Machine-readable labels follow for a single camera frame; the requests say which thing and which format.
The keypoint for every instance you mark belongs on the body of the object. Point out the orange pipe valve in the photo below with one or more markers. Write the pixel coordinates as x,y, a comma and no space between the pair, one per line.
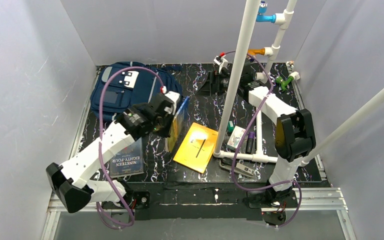
255,52

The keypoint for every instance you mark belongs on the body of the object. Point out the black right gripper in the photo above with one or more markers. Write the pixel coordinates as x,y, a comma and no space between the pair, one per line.
216,81

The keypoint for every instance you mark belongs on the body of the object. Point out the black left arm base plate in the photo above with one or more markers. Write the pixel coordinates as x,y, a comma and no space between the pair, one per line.
137,200

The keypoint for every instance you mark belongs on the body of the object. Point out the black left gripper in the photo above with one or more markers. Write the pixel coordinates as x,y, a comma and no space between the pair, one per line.
167,117

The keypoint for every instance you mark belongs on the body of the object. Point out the purple marker pen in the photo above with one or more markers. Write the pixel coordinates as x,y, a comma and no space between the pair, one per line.
250,143

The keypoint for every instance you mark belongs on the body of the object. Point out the white rectangular box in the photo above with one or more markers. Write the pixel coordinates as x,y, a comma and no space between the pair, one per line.
235,138

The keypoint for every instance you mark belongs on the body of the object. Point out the grey stapler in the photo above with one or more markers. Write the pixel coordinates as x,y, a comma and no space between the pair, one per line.
239,168

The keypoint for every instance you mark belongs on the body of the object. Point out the small green eraser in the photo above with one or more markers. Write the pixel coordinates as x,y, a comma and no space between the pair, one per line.
230,126

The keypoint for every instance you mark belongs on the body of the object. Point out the Nineteen Eighty-Four book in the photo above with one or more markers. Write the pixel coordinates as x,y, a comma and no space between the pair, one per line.
127,162

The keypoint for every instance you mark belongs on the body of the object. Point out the blue pipe valve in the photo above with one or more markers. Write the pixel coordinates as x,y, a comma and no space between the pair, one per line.
261,14

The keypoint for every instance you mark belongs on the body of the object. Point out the green pipe valve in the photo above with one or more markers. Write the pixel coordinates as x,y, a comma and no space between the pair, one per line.
283,83

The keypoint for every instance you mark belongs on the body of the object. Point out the Animal Farm book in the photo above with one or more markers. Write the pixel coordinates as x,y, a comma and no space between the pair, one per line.
177,125

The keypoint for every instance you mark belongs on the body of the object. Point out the navy blue student backpack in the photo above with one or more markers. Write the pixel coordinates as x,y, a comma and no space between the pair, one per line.
129,88

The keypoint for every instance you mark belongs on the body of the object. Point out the yellow notebook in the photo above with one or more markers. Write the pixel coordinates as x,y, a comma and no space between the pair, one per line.
186,153

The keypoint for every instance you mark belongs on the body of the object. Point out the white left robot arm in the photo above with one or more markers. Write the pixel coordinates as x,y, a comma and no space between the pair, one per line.
71,180

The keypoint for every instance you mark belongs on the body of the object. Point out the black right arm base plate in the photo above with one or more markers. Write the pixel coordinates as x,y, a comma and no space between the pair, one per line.
271,199

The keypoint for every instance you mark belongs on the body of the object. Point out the aluminium rail frame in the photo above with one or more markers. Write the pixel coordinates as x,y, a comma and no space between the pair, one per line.
184,204

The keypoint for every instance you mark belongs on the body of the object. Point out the white PVC pipe frame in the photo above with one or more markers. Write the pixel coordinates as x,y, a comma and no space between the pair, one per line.
283,20

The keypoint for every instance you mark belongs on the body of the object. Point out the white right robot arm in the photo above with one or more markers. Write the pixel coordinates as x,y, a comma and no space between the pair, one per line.
294,135

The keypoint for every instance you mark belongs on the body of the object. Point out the black pen on notebook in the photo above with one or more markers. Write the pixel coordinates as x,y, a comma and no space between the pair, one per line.
202,144

